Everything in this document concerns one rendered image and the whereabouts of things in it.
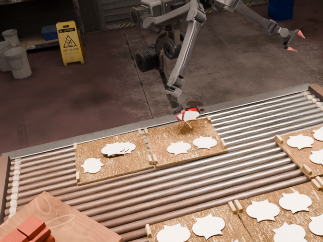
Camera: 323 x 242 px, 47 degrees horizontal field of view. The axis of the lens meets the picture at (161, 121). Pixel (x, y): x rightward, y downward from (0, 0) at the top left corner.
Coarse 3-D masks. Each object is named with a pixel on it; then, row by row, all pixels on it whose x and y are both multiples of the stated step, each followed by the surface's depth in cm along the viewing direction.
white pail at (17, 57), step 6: (12, 48) 522; (18, 48) 524; (24, 48) 520; (6, 54) 515; (12, 54) 525; (18, 54) 503; (24, 54) 511; (12, 60) 506; (18, 60) 508; (24, 60) 513; (12, 66) 511; (18, 66) 512; (24, 66) 516; (12, 72) 519; (18, 72) 516; (24, 72) 519; (30, 72) 529; (18, 78) 522
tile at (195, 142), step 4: (200, 136) 213; (196, 140) 210; (200, 140) 210; (204, 140) 210; (208, 140) 209; (212, 140) 209; (196, 144) 207; (200, 144) 207; (204, 144) 207; (208, 144) 206; (212, 144) 206; (216, 144) 206; (200, 148) 205; (204, 148) 204; (208, 148) 203
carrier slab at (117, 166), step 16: (80, 144) 220; (96, 144) 218; (144, 144) 214; (80, 160) 207; (112, 160) 204; (128, 160) 203; (144, 160) 202; (80, 176) 196; (96, 176) 195; (112, 176) 194
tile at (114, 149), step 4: (108, 144) 213; (112, 144) 212; (116, 144) 212; (120, 144) 212; (104, 148) 210; (108, 148) 209; (112, 148) 209; (116, 148) 209; (120, 148) 208; (124, 148) 208; (104, 152) 207; (108, 152) 206; (112, 152) 206; (116, 152) 206; (108, 156) 204
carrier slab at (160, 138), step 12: (204, 120) 228; (144, 132) 224; (156, 132) 222; (168, 132) 221; (180, 132) 220; (192, 132) 219; (204, 132) 217; (216, 132) 216; (156, 144) 213; (168, 144) 211; (192, 144) 209; (156, 156) 204; (168, 156) 203; (180, 156) 202; (192, 156) 201; (204, 156) 200
